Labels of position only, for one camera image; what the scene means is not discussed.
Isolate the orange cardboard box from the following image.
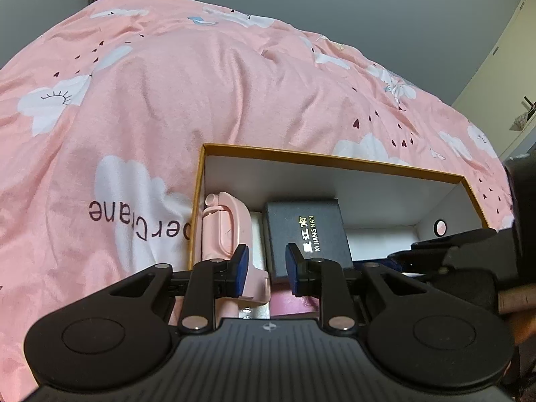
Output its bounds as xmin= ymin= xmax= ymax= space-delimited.
xmin=186 ymin=142 xmax=491 ymax=315

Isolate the pink selfie stick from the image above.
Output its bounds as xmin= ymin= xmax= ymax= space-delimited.
xmin=202 ymin=192 xmax=271 ymax=305

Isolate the cream door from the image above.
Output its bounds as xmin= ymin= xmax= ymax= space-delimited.
xmin=453 ymin=0 xmax=535 ymax=160

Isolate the pink cloud-print bedspread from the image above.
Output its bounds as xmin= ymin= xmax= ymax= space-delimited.
xmin=1 ymin=0 xmax=513 ymax=401

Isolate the black gift box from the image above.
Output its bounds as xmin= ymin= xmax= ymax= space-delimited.
xmin=263 ymin=199 xmax=352 ymax=283

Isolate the pink flat box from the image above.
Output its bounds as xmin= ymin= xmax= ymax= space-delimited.
xmin=269 ymin=285 xmax=319 ymax=318

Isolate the person's right hand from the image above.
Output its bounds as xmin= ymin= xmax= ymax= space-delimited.
xmin=498 ymin=284 xmax=536 ymax=345

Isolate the black door handle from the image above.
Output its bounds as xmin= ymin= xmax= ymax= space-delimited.
xmin=523 ymin=96 xmax=536 ymax=121

